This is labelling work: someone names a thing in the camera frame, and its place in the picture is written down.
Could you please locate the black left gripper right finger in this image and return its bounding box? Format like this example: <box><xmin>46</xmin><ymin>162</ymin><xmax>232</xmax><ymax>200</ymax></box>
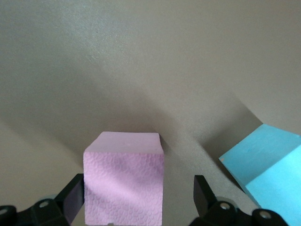
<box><xmin>190</xmin><ymin>175</ymin><xmax>289</xmax><ymax>226</ymax></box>

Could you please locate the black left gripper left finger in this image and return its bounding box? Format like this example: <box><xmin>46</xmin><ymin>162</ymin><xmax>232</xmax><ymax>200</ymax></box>
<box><xmin>0</xmin><ymin>174</ymin><xmax>85</xmax><ymax>226</ymax></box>

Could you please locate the pink foam block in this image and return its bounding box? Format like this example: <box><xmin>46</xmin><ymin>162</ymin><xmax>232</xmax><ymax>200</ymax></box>
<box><xmin>83</xmin><ymin>131</ymin><xmax>165</xmax><ymax>226</ymax></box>

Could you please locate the light blue foam block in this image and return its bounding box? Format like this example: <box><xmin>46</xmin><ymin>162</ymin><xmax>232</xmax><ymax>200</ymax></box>
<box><xmin>218</xmin><ymin>124</ymin><xmax>301</xmax><ymax>226</ymax></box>

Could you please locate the brown table cover sheet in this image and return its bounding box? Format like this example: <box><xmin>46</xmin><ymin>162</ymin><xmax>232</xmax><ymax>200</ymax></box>
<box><xmin>0</xmin><ymin>0</ymin><xmax>301</xmax><ymax>226</ymax></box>

